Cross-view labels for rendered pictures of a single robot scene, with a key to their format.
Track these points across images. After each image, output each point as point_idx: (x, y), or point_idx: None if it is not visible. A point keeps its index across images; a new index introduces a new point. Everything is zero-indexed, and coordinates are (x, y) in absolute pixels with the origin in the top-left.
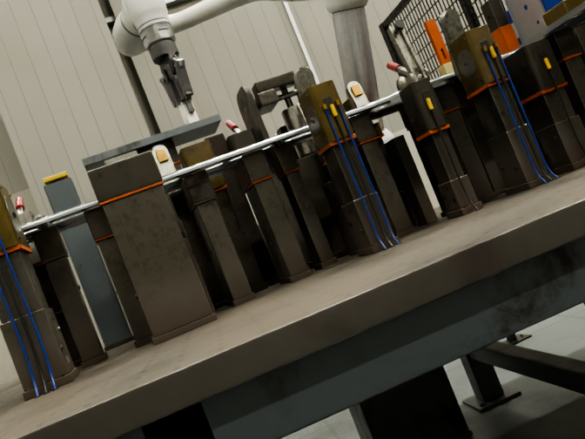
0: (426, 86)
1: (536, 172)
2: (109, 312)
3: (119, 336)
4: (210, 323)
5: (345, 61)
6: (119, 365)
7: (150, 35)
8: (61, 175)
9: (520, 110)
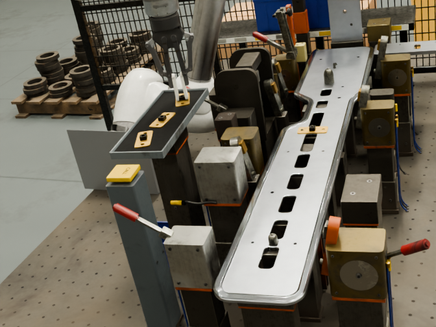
0: (394, 95)
1: (415, 146)
2: (171, 298)
3: (177, 318)
4: (400, 289)
5: (209, 19)
6: None
7: (172, 5)
8: (138, 170)
9: None
